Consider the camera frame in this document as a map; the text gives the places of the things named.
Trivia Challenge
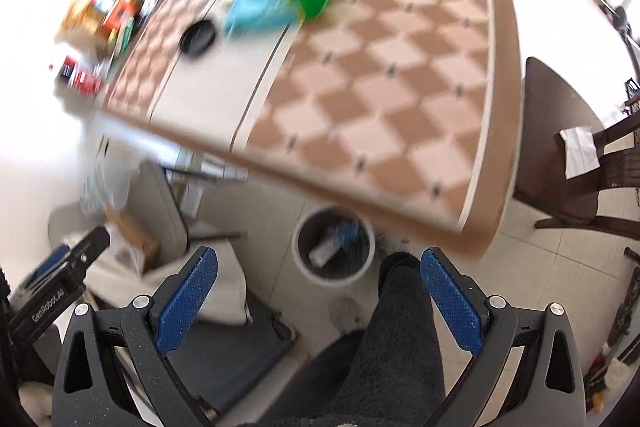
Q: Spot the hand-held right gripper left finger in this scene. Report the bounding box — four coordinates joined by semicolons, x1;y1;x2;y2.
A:
51;246;221;427

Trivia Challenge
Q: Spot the black round lid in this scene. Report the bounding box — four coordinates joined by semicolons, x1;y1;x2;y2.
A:
178;19;219;57

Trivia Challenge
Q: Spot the brown cardboard box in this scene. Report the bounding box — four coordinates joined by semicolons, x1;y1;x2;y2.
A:
104;203;162;276

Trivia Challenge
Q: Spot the blue wrapper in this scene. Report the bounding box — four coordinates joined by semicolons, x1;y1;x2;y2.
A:
337;221;362;244

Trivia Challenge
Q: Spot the pile of colourful snack boxes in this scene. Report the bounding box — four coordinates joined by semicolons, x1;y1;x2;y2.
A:
60;0;147;56

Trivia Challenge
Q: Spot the white carton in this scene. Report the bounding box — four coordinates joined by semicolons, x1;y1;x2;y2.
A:
308;231;347;266

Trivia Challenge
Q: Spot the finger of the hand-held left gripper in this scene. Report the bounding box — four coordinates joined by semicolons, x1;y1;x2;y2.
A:
19;225;112;290

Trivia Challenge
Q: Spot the person's leg in dark fleece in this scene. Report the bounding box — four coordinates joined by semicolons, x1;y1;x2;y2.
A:
257;251;447;427

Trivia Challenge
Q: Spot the white round waste bin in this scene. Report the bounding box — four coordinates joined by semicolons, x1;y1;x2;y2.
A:
291;206;376;284

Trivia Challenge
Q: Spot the dark wooden chair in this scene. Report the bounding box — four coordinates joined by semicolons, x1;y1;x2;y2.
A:
512;56;640;239

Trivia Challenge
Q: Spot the dark grey folding stool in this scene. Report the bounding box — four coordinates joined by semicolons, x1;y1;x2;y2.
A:
167;293;302;408

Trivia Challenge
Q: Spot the teal plastic packet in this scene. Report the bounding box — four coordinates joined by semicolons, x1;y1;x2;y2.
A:
223;0;307;36

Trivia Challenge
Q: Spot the white crumpled tissue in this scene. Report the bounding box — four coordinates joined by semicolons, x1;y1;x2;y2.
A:
558;126;601;180

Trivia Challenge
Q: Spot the grey cushioned chair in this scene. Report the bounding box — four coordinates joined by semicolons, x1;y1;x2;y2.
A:
47;158;251;329

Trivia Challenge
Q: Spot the brown checkered tablecloth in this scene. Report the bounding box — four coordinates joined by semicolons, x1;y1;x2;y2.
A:
100;0;526;264

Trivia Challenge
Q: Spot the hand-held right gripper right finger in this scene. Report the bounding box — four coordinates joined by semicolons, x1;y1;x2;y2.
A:
420;247;587;427

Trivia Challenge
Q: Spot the red and white box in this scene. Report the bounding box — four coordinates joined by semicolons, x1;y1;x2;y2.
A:
49;55;109;96

